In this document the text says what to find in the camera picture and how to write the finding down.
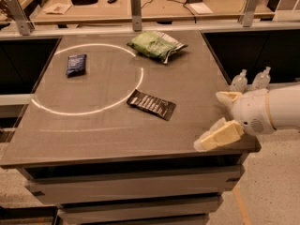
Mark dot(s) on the left metal bracket post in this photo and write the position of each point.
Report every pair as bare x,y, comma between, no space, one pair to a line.
23,23

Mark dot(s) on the small black remote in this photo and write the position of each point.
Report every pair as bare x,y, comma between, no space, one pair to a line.
111,1

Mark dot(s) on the black cloth bundle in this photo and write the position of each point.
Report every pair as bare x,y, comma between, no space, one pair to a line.
83,2

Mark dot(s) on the dark blue snack pouch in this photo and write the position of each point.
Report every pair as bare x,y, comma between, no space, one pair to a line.
76,65

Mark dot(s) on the grey drawer cabinet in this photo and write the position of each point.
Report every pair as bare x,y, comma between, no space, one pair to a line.
165,191

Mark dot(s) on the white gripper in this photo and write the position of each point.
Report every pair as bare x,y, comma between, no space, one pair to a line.
251,112

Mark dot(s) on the middle metal bracket post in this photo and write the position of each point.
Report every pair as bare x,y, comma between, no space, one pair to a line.
136,15

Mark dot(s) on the white paper sheet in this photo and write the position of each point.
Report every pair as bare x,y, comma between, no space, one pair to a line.
201,8

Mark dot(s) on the paper packet on desk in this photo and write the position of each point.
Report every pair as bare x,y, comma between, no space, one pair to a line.
57,8

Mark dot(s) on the black rxbar chocolate wrapper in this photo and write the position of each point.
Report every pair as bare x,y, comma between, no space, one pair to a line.
157,106

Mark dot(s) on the right metal bracket post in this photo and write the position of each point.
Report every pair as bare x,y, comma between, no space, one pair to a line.
246,19

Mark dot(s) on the clear plastic bottle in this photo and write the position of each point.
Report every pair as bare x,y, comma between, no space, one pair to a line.
262,79
239,82

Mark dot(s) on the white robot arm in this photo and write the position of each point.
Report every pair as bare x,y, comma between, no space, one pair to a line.
284,106

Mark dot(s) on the metal bracket post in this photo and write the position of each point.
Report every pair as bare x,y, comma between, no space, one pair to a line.
23,23
246,19
136,15

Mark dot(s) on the green jalapeno chip bag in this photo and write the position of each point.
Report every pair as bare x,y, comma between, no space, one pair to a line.
156,45

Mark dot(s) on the clear plastic bottle left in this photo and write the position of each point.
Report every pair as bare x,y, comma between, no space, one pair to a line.
239,82

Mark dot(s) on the clear plastic bottle right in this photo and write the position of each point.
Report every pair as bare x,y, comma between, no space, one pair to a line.
262,79

